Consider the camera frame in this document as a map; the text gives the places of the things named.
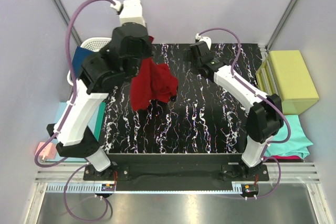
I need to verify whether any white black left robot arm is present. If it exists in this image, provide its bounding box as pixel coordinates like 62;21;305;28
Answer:
47;22;152;180

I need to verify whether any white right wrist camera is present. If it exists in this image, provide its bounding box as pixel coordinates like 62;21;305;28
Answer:
195;34;212;49

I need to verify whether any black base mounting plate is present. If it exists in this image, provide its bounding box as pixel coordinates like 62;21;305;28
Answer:
83;154;269;193

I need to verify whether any white plastic laundry basket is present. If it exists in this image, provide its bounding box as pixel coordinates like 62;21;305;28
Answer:
67;37;115;94

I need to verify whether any yellow drawer box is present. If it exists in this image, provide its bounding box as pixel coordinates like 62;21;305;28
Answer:
256;50;319;115

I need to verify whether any green clipboard with paper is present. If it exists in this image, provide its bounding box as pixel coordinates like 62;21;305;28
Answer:
48;102;106;163

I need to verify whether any navy blue t-shirt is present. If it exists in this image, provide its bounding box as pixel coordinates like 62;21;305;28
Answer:
72;47;93;78

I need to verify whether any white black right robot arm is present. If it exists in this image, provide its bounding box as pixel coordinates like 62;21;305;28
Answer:
184;39;284;180

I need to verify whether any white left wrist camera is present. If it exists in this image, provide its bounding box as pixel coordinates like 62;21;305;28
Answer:
110;0;146;27

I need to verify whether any pink sponge block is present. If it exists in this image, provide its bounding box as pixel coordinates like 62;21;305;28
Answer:
38;143;57;160

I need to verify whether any folded turquoise t-shirt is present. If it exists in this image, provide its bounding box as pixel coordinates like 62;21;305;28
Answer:
264;115;313;159

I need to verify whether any red t-shirt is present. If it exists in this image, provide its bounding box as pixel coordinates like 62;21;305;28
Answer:
130;36;179;112

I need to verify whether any folded magenta t-shirt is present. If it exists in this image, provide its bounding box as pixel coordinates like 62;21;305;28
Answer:
273;155;301;160

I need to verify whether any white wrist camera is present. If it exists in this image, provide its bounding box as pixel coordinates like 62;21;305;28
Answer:
110;0;146;27
195;34;212;49

